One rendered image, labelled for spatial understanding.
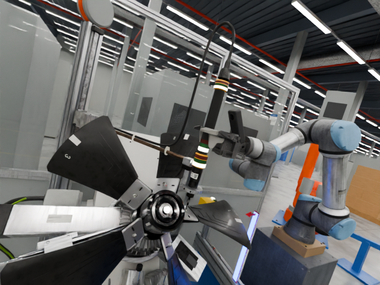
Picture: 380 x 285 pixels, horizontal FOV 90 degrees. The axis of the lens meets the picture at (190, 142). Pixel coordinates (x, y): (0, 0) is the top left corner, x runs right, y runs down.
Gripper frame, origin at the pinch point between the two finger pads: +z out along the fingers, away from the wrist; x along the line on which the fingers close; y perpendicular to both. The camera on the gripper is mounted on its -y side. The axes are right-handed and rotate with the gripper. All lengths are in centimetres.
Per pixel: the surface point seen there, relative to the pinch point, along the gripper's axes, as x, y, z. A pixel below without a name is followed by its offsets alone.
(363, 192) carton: 240, 61, -777
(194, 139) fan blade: 17.6, 5.7, -8.1
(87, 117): 44, 10, 34
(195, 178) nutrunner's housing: -1.8, 16.4, -2.5
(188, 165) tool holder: 1.2, 13.4, 0.0
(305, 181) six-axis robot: 167, 46, -341
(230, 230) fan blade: -6.5, 31.7, -19.4
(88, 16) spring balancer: 52, -34, 43
